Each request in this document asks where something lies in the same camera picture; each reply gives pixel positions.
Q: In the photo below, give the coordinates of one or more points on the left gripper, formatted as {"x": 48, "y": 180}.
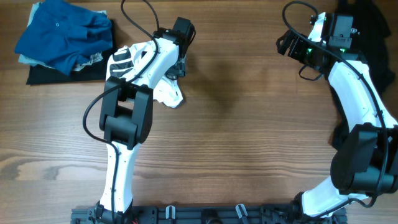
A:
{"x": 180, "y": 69}

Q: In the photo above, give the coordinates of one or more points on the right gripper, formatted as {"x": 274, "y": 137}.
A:
{"x": 292, "y": 45}

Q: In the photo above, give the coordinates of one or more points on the white t-shirt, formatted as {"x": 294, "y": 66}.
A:
{"x": 127, "y": 62}

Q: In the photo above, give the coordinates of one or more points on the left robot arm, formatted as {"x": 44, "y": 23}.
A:
{"x": 136, "y": 76}

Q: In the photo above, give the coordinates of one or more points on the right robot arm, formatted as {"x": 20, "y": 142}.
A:
{"x": 365, "y": 164}

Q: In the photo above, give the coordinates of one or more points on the black t-shirt with logo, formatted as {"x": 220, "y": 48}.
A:
{"x": 373, "y": 29}

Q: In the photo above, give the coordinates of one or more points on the light grey folded garment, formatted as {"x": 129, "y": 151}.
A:
{"x": 97, "y": 57}

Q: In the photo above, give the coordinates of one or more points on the blue polo shirt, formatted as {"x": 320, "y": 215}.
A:
{"x": 61, "y": 35}

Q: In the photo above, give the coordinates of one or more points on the black folded garment left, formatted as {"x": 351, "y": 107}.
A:
{"x": 43, "y": 75}

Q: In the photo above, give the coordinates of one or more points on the left grey rail clip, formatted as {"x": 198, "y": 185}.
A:
{"x": 170, "y": 212}

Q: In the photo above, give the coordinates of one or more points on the grey rail clip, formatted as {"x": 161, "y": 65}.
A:
{"x": 241, "y": 211}
{"x": 170, "y": 212}

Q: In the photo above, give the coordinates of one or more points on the right grey rail clip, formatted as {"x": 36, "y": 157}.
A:
{"x": 241, "y": 211}

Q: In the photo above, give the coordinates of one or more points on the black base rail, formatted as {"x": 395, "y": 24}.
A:
{"x": 265, "y": 214}

